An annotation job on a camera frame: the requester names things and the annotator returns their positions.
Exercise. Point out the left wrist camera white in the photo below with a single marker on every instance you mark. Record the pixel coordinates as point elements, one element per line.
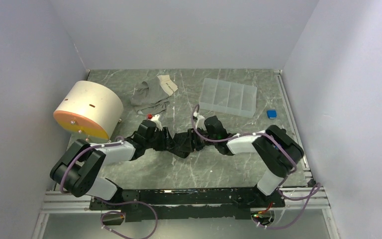
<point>156,119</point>

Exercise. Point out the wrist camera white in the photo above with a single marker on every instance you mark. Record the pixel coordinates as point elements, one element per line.
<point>156,119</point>
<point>198,120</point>

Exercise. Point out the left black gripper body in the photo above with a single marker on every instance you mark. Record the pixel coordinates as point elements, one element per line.
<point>156,141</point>

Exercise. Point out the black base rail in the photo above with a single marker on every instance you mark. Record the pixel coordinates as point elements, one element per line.
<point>144,204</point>

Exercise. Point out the blue small block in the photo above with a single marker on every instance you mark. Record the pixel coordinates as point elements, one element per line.
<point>271,114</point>

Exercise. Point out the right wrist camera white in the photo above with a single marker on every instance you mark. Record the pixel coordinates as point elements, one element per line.
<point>198,120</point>

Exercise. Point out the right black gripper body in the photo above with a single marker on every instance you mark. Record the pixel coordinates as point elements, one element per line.
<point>210,137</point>

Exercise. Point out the clear plastic organizer box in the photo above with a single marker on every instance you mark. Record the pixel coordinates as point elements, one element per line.
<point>228,97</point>

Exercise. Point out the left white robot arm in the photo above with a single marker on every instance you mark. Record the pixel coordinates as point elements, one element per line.
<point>77,170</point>

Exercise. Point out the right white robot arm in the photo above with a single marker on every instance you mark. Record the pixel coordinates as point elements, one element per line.
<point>278,151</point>

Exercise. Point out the black striped underwear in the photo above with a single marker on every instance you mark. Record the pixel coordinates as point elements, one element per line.
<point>183,145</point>

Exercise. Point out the cream cylindrical drum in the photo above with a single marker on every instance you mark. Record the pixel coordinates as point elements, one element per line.
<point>90,109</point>

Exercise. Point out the grey underwear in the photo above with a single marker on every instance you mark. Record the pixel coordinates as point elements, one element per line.
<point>152,96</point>

